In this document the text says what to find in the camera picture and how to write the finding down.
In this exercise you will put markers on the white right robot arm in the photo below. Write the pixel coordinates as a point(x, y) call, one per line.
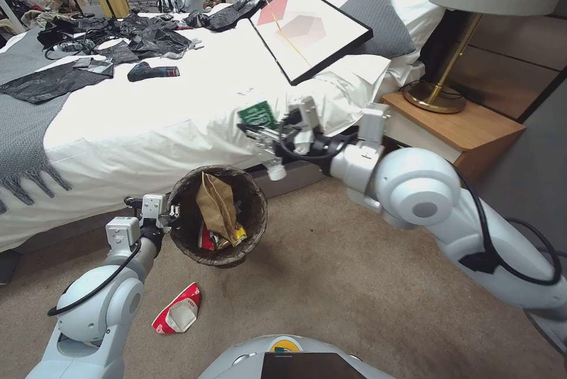
point(412, 193)

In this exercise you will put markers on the wooden nightstand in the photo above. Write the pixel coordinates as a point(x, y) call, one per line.
point(469, 126)

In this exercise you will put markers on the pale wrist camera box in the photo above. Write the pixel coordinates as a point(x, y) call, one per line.
point(153, 206)
point(305, 115)

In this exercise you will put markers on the crushed red white paper cup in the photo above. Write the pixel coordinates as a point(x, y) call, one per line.
point(177, 315)

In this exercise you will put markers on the yellow snack wrapper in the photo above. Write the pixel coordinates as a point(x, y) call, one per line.
point(239, 234)

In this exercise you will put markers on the grey pillow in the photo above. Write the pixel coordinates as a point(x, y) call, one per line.
point(381, 16)

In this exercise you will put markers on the folded grey black bag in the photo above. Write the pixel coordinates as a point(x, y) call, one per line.
point(95, 67)

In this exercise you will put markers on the clear bottle with green label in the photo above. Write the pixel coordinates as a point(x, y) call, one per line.
point(257, 114)

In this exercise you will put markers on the grey knitted fringed blanket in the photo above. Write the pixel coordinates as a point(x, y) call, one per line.
point(22, 131)

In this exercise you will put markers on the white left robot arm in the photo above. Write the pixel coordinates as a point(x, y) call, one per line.
point(97, 303)

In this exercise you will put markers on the yellow box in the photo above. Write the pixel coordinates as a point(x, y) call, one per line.
point(110, 0)

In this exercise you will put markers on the crumpled brown paper bag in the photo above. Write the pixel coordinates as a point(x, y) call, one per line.
point(217, 206)

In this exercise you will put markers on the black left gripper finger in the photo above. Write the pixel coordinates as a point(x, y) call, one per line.
point(173, 210)
point(133, 200)

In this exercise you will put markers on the red snack wrapper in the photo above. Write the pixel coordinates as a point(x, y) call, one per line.
point(206, 241)

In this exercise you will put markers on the white robot front shell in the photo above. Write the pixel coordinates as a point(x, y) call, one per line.
point(239, 361)

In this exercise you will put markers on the pile of clothes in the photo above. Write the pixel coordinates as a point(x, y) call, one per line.
point(48, 0)

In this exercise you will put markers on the dark woven trash bin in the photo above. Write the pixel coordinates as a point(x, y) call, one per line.
point(250, 204)

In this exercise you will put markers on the flat black garbage bag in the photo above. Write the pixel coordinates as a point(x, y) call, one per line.
point(44, 82)

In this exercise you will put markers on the black framed geometric picture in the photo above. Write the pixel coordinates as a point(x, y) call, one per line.
point(305, 29)

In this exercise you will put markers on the crumpled black garbage bag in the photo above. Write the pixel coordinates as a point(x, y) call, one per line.
point(155, 38)
point(226, 16)

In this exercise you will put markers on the bed with white sheet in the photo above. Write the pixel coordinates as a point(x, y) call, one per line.
point(177, 100)

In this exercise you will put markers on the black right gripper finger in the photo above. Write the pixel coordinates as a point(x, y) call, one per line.
point(268, 149)
point(263, 133)

